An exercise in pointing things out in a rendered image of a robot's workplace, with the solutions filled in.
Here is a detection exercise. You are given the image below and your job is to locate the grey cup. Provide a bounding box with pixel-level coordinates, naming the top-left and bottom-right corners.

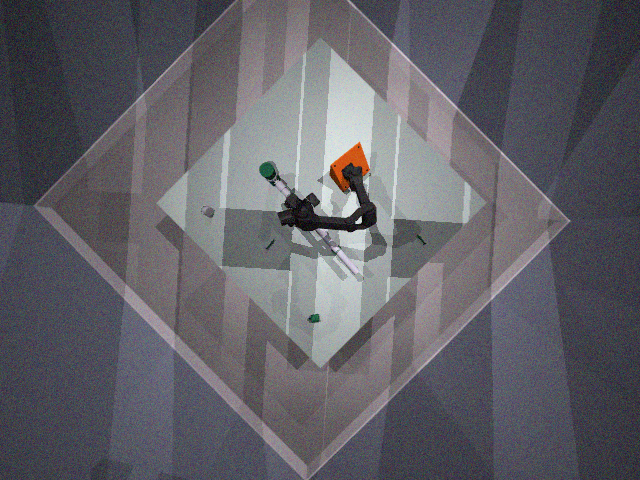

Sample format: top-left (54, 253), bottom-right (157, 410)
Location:
top-left (264, 172), bottom-right (287, 192)

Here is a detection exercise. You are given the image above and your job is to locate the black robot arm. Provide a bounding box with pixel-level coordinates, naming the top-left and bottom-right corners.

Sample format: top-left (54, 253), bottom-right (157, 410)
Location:
top-left (277, 162), bottom-right (377, 232)

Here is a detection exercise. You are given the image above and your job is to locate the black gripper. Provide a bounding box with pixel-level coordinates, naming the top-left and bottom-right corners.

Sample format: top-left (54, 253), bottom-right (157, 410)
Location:
top-left (287, 193), bottom-right (320, 227)

